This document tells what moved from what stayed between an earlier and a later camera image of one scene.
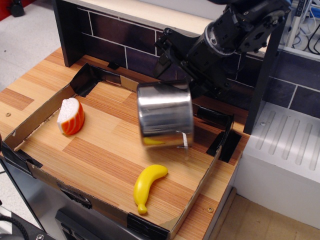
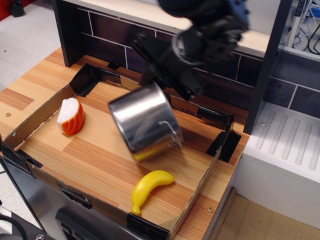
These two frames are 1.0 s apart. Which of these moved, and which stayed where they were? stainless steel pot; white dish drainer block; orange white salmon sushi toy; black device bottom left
Moved: stainless steel pot
Stayed: orange white salmon sushi toy; white dish drainer block; black device bottom left
